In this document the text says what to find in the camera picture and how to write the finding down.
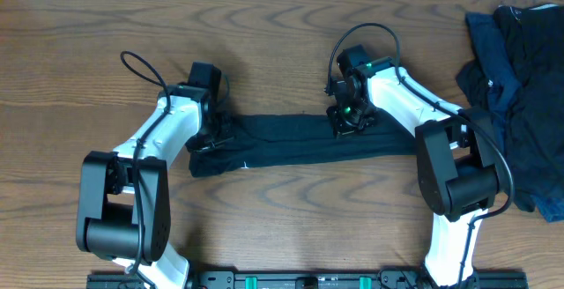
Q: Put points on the black garment pile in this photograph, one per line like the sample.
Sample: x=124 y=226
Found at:
x=533 y=144

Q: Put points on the navy blue garment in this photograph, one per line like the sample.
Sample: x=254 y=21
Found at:
x=489 y=81

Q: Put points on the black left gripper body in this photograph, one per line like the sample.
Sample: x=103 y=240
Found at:
x=211 y=136

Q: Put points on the black nike t-shirt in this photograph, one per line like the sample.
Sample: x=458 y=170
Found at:
x=278 y=140

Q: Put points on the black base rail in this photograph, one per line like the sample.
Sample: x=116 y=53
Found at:
x=385 y=279

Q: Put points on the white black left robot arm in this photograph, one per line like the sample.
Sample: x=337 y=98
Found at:
x=124 y=211

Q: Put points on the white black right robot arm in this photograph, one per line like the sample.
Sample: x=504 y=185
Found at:
x=461 y=169

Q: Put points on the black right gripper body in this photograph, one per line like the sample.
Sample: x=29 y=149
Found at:
x=348 y=122

